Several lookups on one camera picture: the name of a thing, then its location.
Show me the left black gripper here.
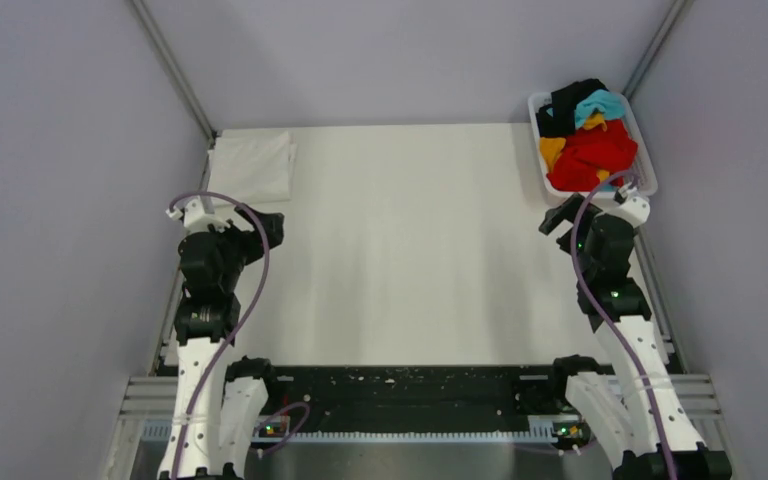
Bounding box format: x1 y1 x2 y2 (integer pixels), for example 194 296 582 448
207 202 283 291

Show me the red t shirt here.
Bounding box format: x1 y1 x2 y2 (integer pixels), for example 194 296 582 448
546 119 638 192

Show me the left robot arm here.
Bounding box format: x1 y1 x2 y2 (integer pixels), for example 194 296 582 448
156 212 284 479

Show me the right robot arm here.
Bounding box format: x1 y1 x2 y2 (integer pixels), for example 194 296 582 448
539 194 733 479

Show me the yellow t shirt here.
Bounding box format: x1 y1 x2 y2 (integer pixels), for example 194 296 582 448
539 111 608 173

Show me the folded white t shirt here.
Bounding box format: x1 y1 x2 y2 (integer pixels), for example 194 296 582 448
208 130 298 204

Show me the black t shirt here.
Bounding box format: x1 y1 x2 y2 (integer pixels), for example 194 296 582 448
536 78 607 138

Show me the light blue t shirt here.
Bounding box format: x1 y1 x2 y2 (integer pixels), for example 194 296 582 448
574 89 626 129

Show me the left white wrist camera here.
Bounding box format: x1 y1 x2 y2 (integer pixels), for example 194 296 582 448
166 196 231 234

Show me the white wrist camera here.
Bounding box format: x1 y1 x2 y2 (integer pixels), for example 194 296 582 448
166 196 231 234
610 184 652 229

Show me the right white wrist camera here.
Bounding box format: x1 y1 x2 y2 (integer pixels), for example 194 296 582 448
610 184 652 229

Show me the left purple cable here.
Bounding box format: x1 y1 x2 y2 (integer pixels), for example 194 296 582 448
168 191 271 480

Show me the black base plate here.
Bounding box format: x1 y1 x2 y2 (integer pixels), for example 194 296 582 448
261 365 582 435

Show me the white cable duct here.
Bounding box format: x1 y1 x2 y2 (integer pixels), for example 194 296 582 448
142 418 584 445

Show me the right aluminium frame post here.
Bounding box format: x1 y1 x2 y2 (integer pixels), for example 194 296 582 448
622 0 695 100

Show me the aluminium frame post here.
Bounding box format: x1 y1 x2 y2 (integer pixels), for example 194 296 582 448
622 0 695 100
125 0 216 142

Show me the left aluminium frame post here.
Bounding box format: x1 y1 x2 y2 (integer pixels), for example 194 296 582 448
125 0 216 142

